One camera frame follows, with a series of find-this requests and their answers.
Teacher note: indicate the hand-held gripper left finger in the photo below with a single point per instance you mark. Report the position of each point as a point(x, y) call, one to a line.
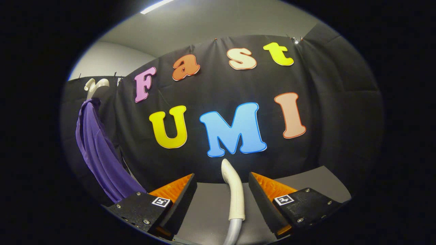
point(182, 200)

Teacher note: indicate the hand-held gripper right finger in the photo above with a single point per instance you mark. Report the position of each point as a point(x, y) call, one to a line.
point(264, 200)

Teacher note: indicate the white clothes hanger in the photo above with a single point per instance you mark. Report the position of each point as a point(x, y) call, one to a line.
point(93, 88)

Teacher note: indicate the grey cabinet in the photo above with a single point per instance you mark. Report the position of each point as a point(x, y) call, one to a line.
point(211, 211)

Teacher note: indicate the long ceiling light strip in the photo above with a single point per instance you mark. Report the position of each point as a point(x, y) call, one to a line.
point(156, 6)

